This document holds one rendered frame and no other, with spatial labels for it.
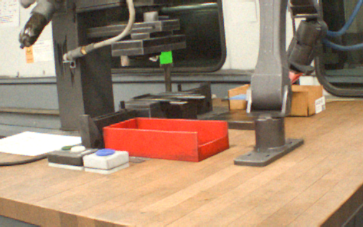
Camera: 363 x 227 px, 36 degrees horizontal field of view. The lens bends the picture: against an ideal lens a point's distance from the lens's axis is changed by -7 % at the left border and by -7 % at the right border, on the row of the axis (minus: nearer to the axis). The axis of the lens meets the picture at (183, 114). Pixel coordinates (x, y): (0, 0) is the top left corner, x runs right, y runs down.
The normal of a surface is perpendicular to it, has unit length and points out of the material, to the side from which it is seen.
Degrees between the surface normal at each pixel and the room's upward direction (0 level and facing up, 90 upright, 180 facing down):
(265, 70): 73
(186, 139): 90
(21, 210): 90
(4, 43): 90
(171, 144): 90
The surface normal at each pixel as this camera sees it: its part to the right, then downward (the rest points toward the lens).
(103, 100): 0.82, 0.03
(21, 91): -0.62, 0.18
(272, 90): -0.47, -0.11
